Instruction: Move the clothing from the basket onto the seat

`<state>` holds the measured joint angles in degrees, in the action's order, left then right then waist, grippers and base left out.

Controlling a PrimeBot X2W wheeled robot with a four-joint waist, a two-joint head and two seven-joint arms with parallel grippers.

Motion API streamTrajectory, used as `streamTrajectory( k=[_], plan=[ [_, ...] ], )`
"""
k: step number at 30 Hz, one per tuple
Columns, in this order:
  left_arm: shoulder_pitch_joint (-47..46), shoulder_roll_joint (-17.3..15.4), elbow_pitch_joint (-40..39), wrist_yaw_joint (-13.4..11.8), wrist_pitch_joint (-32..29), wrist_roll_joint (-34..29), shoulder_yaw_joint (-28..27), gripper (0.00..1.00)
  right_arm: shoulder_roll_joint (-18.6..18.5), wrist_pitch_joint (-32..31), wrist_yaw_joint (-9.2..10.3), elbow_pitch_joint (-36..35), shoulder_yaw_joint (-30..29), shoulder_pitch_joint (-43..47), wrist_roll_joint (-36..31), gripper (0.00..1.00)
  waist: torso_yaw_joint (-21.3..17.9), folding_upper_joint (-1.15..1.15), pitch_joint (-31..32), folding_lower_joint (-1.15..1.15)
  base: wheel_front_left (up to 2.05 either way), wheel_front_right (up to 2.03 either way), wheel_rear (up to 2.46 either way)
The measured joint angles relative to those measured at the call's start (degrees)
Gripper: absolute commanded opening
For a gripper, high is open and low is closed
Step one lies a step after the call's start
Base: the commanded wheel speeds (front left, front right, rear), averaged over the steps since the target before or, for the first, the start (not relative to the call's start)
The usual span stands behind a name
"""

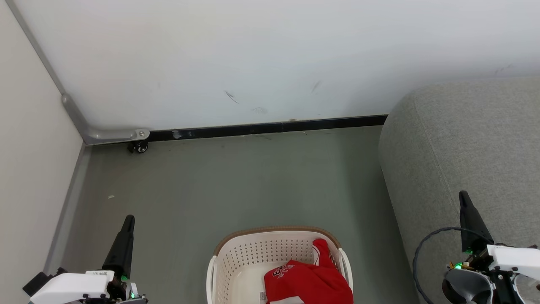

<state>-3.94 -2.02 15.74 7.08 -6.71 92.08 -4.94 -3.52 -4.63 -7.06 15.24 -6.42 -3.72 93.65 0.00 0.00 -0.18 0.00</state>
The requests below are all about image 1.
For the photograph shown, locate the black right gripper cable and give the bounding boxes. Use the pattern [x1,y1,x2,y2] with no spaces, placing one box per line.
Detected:
[413,227,492,304]

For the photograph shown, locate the grey fabric sofa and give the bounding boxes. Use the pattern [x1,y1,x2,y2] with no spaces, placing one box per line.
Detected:
[378,76,540,304]

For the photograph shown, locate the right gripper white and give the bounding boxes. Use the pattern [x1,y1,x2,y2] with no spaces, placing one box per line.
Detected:
[448,191,540,296]

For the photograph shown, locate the grey metal partition frame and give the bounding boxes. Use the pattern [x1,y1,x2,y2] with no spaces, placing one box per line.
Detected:
[4,0,151,146]

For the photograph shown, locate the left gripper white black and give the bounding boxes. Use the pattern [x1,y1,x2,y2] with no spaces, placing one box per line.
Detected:
[22,214,149,304]

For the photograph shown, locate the black baseboard strip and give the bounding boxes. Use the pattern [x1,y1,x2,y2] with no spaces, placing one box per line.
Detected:
[148,114,388,142]

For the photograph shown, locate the grey skirting strip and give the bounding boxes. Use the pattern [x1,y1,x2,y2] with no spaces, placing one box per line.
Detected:
[43,145,92,275]

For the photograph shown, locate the red and white garment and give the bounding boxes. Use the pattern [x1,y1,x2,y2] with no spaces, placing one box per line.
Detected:
[264,239,354,304]

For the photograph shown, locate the white perforated laundry basket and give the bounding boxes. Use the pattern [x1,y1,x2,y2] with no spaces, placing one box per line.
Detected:
[206,226,354,304]

